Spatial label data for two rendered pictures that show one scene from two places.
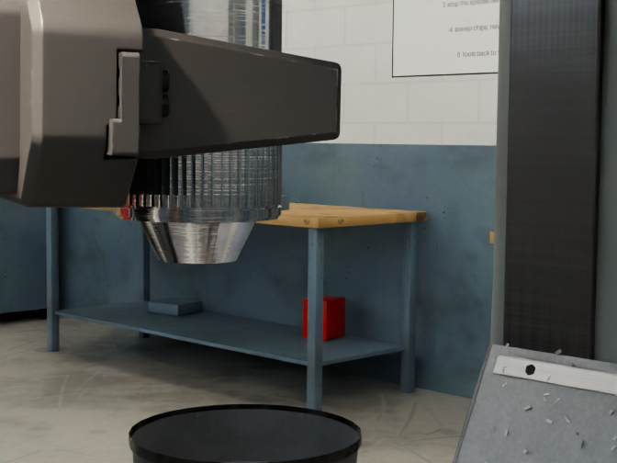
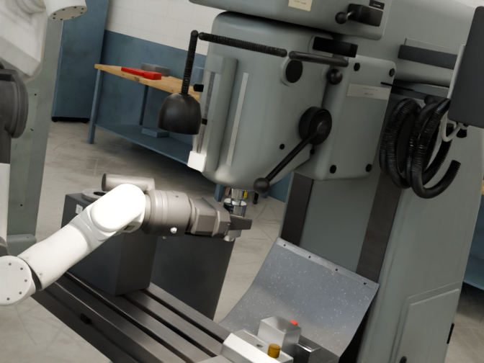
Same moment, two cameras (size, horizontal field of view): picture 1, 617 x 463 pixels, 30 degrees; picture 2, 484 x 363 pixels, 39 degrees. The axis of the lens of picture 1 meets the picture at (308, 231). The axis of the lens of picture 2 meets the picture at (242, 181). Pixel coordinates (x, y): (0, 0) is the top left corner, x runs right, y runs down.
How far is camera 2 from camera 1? 106 cm
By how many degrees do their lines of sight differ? 9
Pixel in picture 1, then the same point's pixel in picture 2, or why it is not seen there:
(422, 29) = not seen: hidden behind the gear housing
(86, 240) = (113, 86)
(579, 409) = (292, 256)
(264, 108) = (241, 225)
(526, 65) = (297, 177)
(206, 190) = (232, 233)
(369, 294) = not seen: hidden behind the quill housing
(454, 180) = not seen: hidden behind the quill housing
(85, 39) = (224, 222)
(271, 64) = (243, 220)
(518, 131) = (292, 191)
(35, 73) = (217, 225)
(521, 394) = (281, 250)
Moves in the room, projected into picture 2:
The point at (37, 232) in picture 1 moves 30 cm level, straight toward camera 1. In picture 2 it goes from (88, 78) to (88, 81)
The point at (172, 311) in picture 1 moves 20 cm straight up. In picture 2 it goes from (153, 135) to (156, 117)
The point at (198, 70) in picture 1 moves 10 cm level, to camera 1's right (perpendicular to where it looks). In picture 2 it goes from (234, 220) to (284, 230)
